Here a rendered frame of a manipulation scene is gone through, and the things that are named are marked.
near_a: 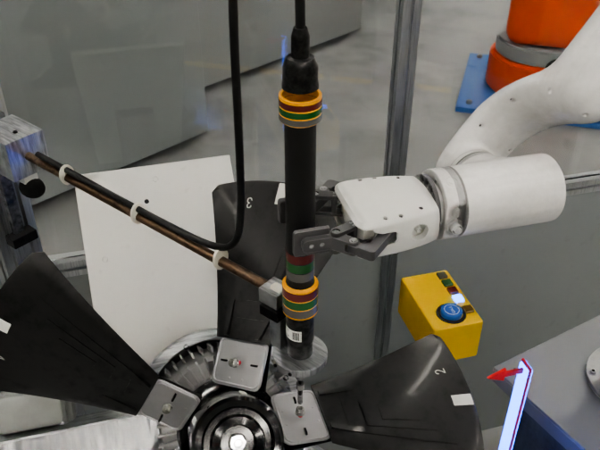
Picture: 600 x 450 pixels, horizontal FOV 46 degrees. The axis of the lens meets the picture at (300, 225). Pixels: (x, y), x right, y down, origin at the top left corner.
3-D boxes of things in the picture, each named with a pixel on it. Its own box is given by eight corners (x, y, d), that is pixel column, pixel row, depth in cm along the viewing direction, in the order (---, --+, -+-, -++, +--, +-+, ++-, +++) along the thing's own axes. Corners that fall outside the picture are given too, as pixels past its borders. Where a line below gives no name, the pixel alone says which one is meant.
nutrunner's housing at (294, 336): (279, 372, 93) (270, 29, 66) (297, 356, 95) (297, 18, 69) (302, 387, 91) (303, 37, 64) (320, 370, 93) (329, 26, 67)
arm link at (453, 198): (463, 253, 82) (439, 257, 82) (431, 212, 89) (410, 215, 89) (474, 191, 78) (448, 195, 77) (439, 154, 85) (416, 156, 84)
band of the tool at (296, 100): (270, 121, 72) (270, 95, 70) (297, 107, 75) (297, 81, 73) (303, 134, 70) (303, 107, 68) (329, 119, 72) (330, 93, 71)
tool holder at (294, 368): (249, 354, 92) (246, 295, 86) (285, 324, 96) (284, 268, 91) (304, 387, 87) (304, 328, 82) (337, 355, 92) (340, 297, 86)
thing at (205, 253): (26, 161, 116) (24, 154, 115) (33, 158, 117) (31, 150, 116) (273, 298, 88) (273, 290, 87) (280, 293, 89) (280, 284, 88)
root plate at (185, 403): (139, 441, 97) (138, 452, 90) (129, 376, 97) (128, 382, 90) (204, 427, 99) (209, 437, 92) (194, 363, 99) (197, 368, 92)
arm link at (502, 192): (433, 154, 87) (470, 179, 78) (530, 141, 89) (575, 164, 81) (431, 218, 90) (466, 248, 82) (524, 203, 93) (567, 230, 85)
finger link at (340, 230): (379, 256, 77) (329, 254, 77) (378, 231, 81) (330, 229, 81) (380, 235, 76) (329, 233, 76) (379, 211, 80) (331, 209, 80)
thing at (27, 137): (-19, 166, 122) (-32, 121, 117) (18, 151, 126) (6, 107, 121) (15, 187, 116) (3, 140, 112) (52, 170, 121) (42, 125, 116)
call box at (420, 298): (395, 316, 147) (400, 276, 141) (441, 307, 149) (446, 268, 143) (428, 371, 134) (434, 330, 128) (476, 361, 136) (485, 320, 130)
